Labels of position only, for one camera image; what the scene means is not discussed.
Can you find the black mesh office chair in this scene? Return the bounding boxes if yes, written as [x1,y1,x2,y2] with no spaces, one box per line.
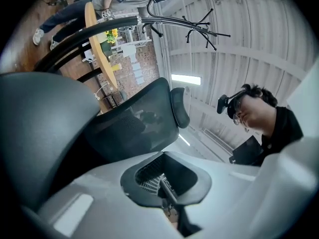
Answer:
[0,71,190,210]

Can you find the rectangular ceiling light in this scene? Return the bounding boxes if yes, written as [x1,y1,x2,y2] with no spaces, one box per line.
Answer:
[171,74,202,86]

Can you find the white shelf rack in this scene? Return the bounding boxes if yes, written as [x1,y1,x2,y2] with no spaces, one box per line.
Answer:
[111,25,153,58]

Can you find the person's glasses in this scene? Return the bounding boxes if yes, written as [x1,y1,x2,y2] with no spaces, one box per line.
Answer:
[232,100,247,126]

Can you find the round wooden table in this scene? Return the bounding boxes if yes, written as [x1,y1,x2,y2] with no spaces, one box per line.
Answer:
[76,1,119,89]

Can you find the yellow sunflower bouquet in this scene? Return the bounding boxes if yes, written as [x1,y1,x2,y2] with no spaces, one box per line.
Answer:
[105,28,119,44]

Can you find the person's head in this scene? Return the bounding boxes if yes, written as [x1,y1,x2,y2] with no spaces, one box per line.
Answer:
[227,83,279,134]

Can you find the black flat panel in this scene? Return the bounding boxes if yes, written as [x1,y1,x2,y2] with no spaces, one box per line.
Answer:
[228,135,264,165]

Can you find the black metal coat rack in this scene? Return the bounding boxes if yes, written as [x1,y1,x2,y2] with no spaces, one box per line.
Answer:
[33,0,231,72]

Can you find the person's black shirt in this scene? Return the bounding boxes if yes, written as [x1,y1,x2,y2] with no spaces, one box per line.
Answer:
[253,106,305,167]

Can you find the black head-mounted camera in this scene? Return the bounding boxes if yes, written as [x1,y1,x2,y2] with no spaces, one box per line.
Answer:
[216,88,248,115]

